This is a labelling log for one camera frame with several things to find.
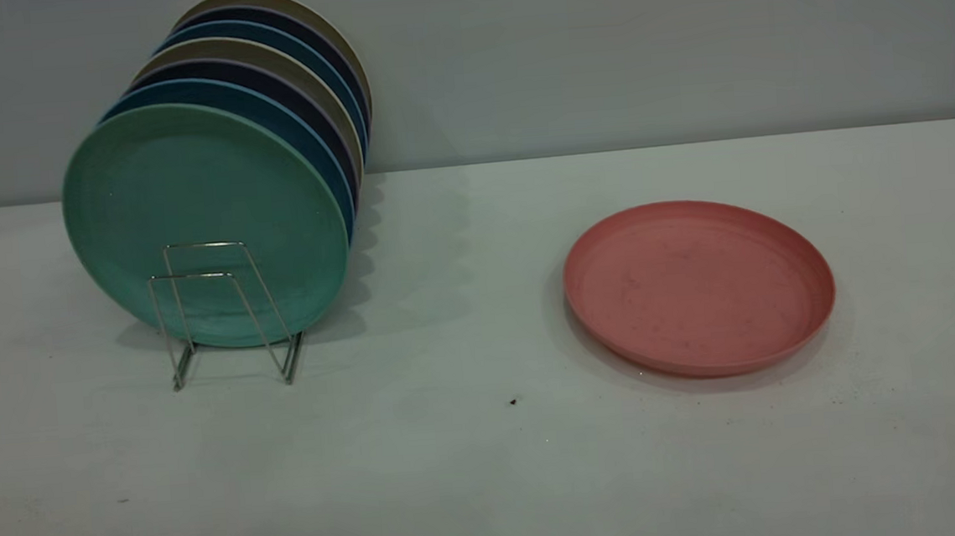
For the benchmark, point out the pink plastic plate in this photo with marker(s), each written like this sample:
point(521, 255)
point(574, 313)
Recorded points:
point(697, 286)

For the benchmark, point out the teal blue plastic plate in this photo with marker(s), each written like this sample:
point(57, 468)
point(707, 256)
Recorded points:
point(264, 106)
point(285, 36)

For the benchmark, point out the dark navy plastic plate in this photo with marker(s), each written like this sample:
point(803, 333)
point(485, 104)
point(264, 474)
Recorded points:
point(292, 19)
point(280, 84)

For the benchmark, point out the green plastic plate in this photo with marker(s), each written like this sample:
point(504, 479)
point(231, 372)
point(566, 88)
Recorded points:
point(187, 196)

